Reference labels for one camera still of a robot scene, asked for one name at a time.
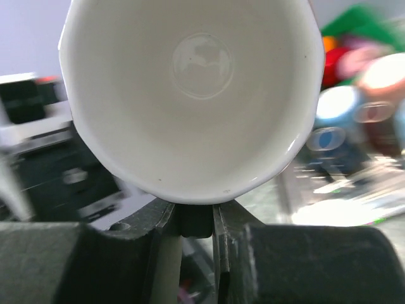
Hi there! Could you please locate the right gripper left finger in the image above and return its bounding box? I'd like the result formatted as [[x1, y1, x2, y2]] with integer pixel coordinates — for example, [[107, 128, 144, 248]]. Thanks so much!
[[1, 201, 176, 303]]

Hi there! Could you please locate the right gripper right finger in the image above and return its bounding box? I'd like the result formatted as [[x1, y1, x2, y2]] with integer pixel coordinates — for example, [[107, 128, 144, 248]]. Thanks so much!
[[213, 201, 404, 303]]

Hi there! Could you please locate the grey blue faceted mug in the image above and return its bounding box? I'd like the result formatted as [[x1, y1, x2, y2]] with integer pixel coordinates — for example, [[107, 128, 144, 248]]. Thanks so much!
[[58, 0, 327, 238]]

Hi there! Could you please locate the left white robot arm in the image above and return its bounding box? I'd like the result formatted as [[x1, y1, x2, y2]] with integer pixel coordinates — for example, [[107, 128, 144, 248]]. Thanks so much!
[[1, 73, 127, 222]]

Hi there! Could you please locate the dark blue mug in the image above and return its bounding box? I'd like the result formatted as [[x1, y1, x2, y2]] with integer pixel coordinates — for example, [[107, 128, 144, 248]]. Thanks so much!
[[306, 127, 369, 176]]

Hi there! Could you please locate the light blue white-bottom mug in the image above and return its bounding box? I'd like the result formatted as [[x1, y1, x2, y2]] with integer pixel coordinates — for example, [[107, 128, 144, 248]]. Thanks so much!
[[313, 85, 363, 131]]

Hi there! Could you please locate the maroon mug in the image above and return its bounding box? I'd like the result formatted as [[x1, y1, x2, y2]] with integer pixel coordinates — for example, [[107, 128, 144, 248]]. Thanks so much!
[[353, 101, 401, 158]]

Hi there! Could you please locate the pink mug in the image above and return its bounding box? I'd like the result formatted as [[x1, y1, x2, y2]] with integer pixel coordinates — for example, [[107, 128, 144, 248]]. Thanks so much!
[[356, 53, 404, 105]]

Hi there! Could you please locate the steel tray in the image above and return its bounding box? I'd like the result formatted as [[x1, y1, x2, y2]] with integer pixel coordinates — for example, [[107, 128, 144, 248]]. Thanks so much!
[[275, 155, 404, 227]]

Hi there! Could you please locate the toy red pepper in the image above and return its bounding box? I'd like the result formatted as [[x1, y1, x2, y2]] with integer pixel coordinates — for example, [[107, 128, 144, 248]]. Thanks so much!
[[321, 47, 350, 89]]

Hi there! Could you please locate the toy pink onion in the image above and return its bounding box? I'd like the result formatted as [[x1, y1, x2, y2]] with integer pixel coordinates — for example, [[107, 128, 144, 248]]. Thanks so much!
[[336, 46, 381, 80]]

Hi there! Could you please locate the toy orange carrot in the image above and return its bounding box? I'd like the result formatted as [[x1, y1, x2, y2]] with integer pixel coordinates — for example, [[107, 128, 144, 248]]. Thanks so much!
[[322, 35, 339, 53]]

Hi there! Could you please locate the green plastic basket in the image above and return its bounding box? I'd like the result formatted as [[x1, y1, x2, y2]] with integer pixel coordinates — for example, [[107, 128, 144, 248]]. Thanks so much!
[[321, 4, 404, 52]]

